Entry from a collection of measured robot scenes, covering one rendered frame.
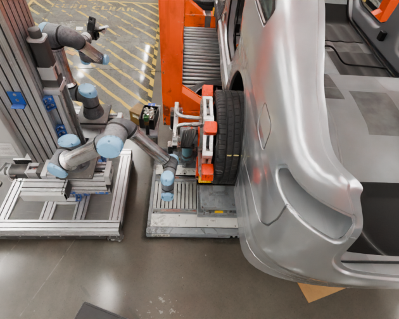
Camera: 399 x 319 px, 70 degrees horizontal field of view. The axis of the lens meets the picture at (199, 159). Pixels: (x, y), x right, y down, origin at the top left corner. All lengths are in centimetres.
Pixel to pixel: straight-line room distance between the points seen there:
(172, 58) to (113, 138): 96
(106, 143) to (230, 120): 75
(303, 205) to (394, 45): 275
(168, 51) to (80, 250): 169
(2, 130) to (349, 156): 216
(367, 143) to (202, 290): 157
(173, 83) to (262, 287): 173
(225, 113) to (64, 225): 150
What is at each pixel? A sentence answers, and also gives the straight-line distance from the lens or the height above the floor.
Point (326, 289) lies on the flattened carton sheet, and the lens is 263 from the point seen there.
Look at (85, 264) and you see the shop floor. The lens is 253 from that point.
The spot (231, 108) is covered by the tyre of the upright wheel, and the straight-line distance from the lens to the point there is 178.
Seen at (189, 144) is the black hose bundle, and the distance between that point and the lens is 178.
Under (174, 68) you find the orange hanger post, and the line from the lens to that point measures 222.
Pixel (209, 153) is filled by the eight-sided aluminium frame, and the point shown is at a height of 97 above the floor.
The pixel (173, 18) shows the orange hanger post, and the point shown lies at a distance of 206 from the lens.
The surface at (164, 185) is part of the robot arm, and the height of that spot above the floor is 96.
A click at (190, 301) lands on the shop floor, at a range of 235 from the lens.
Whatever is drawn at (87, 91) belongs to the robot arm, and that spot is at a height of 104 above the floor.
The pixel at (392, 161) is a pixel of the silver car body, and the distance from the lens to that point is 224.
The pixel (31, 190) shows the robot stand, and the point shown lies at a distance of 207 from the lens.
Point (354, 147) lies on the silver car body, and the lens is 213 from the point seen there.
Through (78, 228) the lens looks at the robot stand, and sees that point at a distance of 242.
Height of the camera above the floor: 228
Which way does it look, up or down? 50 degrees down
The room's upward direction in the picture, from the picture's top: 6 degrees clockwise
